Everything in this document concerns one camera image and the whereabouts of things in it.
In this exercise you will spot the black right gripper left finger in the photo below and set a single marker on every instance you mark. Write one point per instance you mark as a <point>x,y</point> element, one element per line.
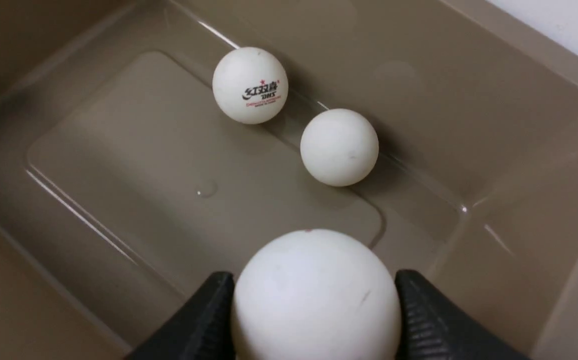
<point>200,329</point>

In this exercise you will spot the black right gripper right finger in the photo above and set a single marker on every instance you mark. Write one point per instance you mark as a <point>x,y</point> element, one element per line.
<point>434,328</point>

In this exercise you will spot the white ball with logo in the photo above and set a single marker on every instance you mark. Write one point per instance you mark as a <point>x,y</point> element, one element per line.
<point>250,85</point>

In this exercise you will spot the olive plastic bin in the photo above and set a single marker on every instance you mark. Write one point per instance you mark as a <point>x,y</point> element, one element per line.
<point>123,185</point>

